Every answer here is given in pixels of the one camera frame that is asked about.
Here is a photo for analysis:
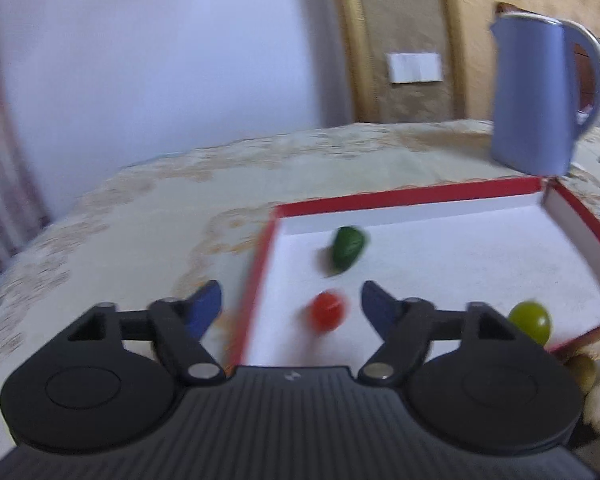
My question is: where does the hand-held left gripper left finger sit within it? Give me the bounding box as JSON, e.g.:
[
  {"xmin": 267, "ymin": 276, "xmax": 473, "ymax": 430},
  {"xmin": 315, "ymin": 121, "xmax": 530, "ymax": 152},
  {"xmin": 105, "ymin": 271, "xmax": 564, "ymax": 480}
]
[{"xmin": 67, "ymin": 280, "xmax": 227, "ymax": 386}]

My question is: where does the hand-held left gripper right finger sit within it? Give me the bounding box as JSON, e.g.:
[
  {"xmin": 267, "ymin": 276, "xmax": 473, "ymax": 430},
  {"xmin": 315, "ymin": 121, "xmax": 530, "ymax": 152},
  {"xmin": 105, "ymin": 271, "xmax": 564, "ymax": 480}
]
[{"xmin": 357, "ymin": 281, "xmax": 536, "ymax": 387}]

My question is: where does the red cherry tomato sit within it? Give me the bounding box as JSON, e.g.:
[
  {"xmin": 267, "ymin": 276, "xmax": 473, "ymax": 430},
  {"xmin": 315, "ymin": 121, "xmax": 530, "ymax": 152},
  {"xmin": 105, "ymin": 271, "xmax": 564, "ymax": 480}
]
[{"xmin": 309, "ymin": 290, "xmax": 348, "ymax": 332}]

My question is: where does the red cardboard box tray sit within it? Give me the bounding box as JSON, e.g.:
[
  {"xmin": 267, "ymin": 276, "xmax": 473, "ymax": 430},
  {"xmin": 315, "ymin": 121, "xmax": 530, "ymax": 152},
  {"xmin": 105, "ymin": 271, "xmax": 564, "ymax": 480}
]
[{"xmin": 227, "ymin": 176, "xmax": 600, "ymax": 367}]

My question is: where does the brown longan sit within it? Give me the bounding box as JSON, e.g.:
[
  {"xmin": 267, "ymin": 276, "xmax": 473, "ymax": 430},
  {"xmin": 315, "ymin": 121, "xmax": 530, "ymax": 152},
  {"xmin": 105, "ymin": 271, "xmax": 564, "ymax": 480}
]
[{"xmin": 565, "ymin": 355, "xmax": 597, "ymax": 395}]

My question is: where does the dark green pepper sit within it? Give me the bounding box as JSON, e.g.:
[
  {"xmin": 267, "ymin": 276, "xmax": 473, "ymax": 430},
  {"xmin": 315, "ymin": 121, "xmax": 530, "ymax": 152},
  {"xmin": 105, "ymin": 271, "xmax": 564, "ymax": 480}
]
[{"xmin": 330, "ymin": 226, "xmax": 368, "ymax": 275}]

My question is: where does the large green tomato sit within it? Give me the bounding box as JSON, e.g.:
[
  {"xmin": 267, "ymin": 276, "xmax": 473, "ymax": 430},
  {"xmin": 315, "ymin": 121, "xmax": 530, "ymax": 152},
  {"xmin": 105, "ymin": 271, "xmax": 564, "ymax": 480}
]
[{"xmin": 508, "ymin": 300, "xmax": 552, "ymax": 347}]

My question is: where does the blue electric kettle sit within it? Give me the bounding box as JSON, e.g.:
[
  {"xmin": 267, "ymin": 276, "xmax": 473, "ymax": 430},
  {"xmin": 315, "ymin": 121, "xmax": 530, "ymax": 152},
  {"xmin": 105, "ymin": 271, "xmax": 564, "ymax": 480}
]
[{"xmin": 489, "ymin": 12, "xmax": 600, "ymax": 177}]

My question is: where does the white wall switch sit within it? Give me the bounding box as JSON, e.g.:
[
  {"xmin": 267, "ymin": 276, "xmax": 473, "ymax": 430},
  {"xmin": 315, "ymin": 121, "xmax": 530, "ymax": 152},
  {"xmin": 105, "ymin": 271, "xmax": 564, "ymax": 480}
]
[{"xmin": 386, "ymin": 52, "xmax": 443, "ymax": 84}]

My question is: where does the gold wall frame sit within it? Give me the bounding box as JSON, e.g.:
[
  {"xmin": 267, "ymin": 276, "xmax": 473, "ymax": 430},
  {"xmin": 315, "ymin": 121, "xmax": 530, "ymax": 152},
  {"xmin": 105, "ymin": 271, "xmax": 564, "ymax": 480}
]
[{"xmin": 330, "ymin": 0, "xmax": 481, "ymax": 123}]

